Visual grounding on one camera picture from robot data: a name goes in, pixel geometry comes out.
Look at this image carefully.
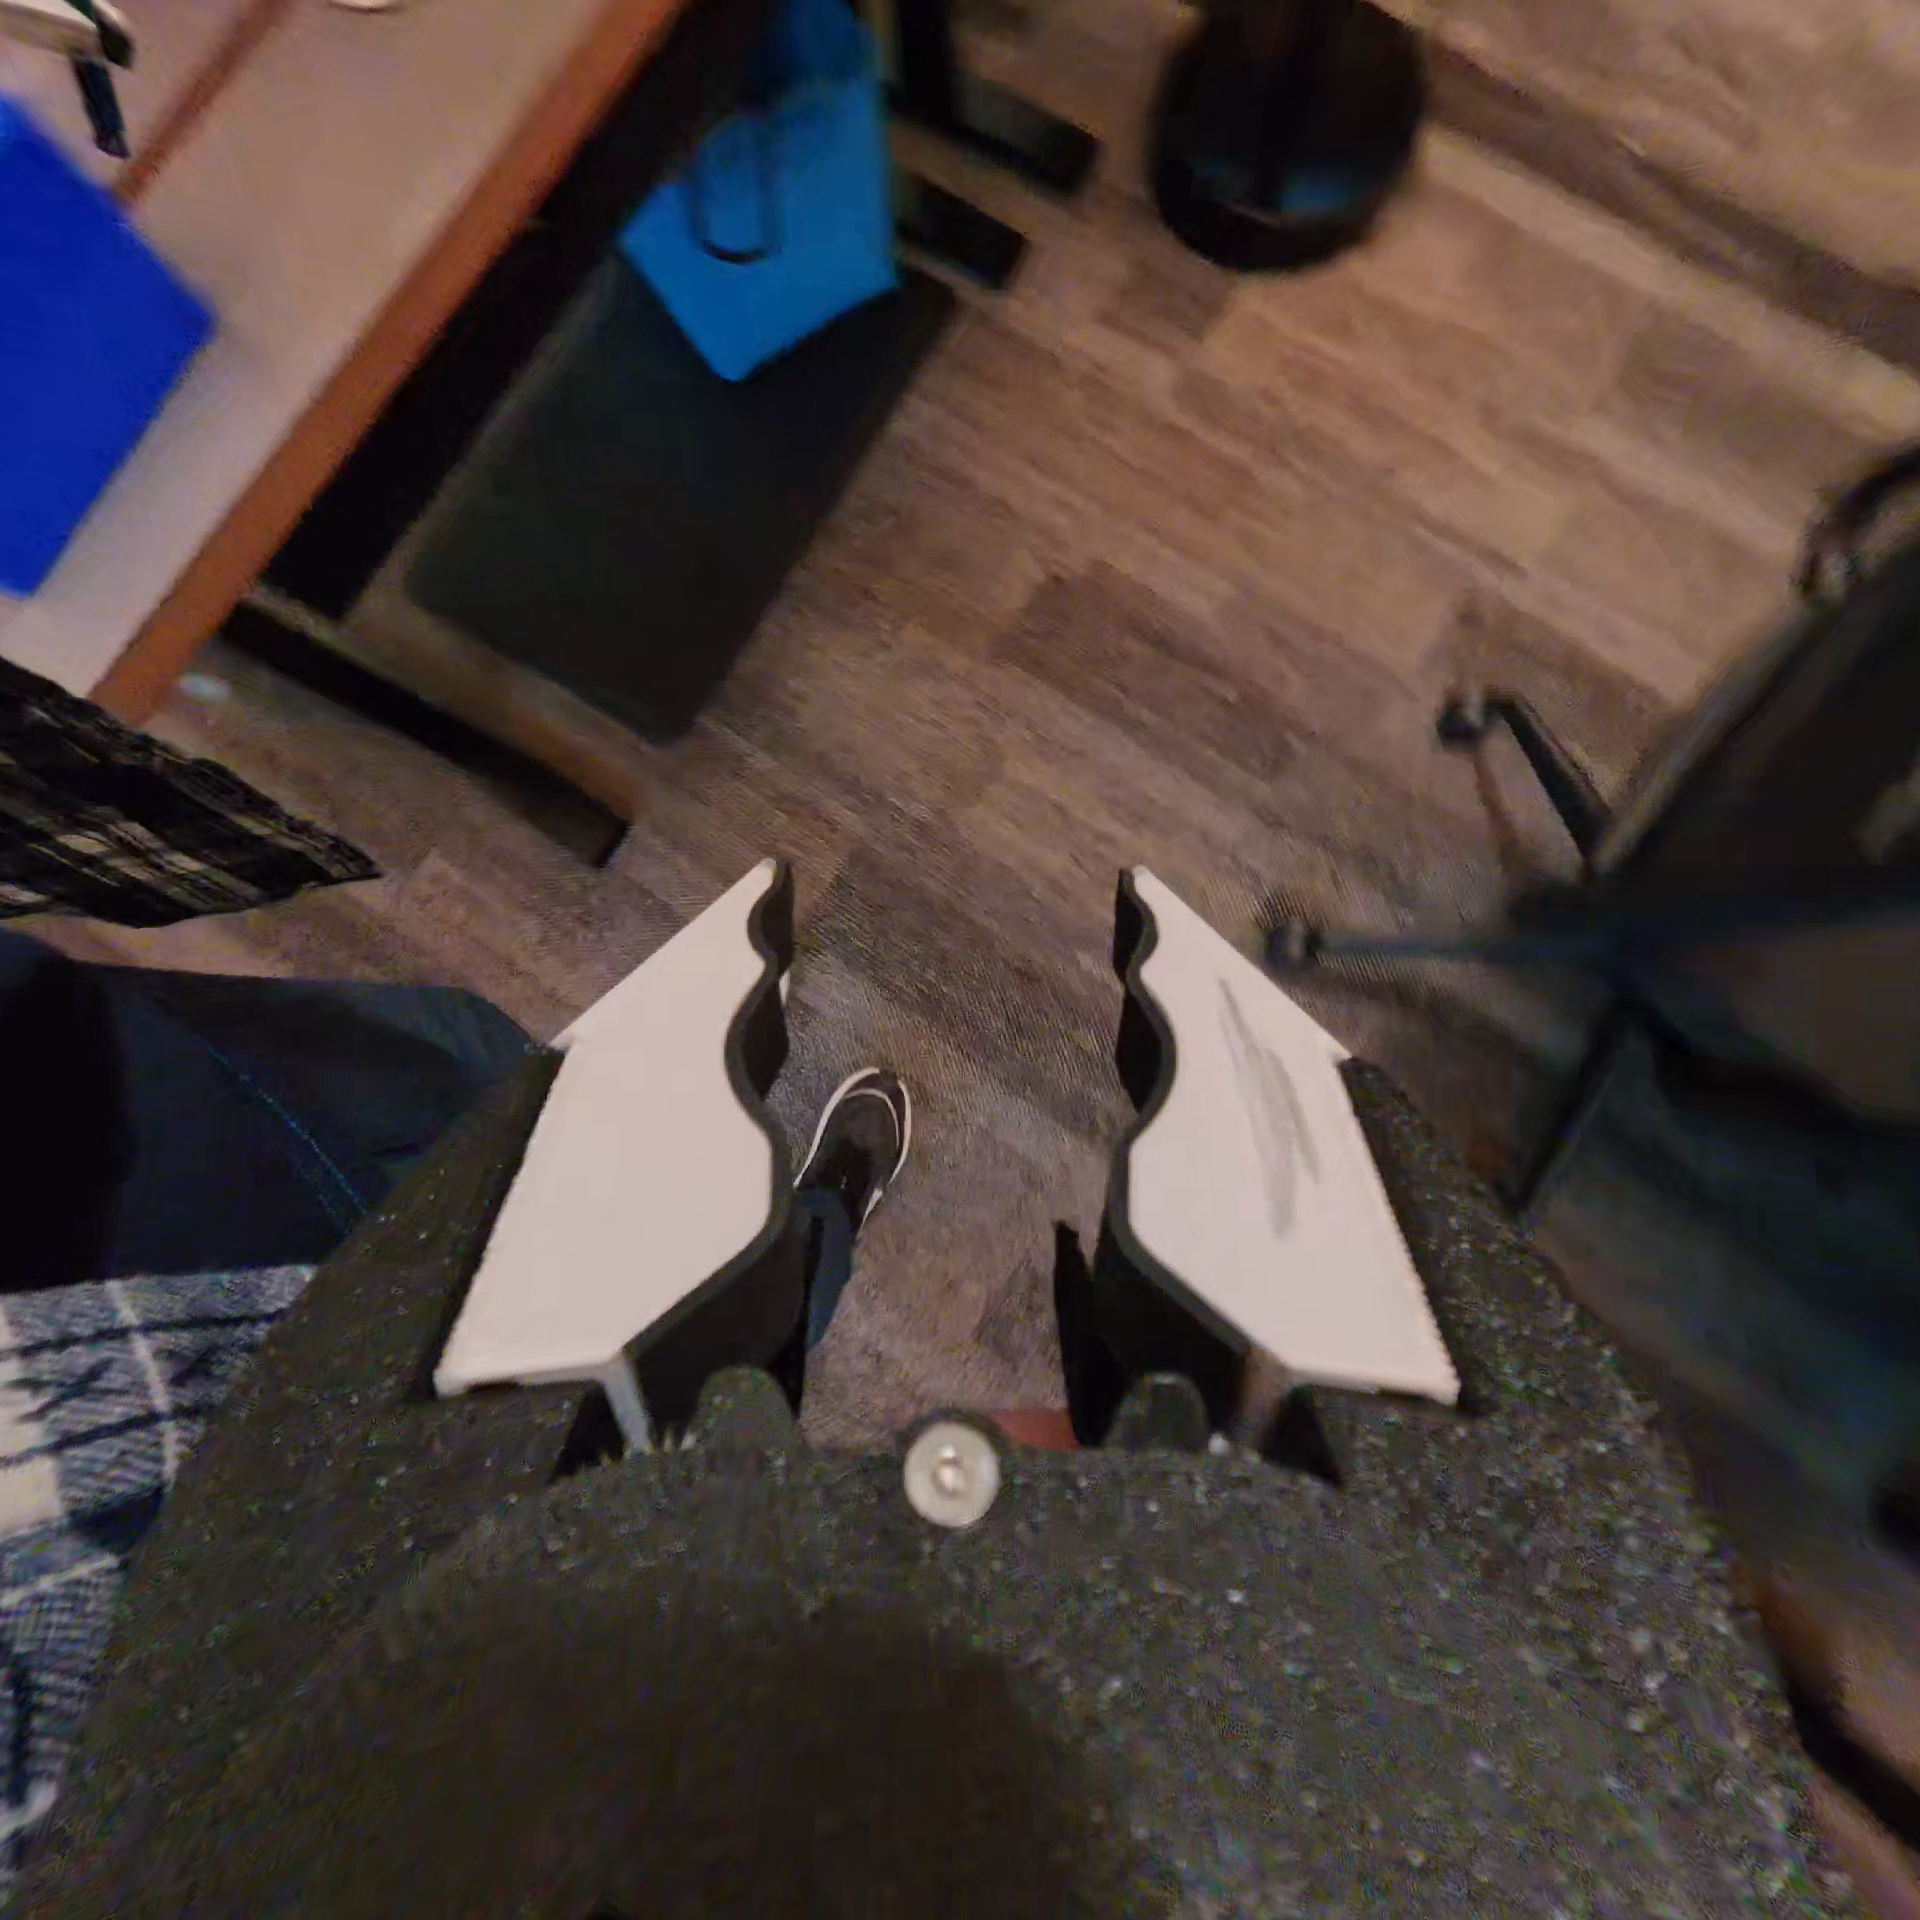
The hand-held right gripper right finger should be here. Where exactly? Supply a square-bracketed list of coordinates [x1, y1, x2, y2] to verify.
[1051, 867, 1464, 1441]

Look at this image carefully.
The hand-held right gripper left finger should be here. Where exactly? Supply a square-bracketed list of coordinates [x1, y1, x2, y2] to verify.
[437, 862, 813, 1441]

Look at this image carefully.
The black sneaker white stripe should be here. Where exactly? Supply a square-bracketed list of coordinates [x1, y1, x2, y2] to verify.
[805, 1065, 914, 1238]

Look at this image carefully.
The person's leg in jeans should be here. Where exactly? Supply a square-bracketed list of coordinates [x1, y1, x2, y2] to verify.
[0, 930, 549, 1291]

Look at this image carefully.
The black table foot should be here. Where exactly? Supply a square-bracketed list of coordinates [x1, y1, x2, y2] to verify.
[226, 585, 638, 871]

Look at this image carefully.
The office chair with black base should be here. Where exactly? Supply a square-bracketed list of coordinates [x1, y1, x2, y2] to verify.
[1261, 450, 1920, 1561]

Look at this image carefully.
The dark grey floor mat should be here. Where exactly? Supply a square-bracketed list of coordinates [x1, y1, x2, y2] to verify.
[407, 255, 963, 745]

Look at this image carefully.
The empty blue plastic bin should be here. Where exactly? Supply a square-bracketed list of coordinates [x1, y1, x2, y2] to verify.
[0, 90, 218, 596]

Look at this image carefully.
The black floor stand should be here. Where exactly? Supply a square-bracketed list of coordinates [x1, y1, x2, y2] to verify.
[1150, 0, 1430, 276]

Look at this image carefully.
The blue tub with handle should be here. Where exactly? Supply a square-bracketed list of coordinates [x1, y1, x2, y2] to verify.
[617, 0, 907, 384]

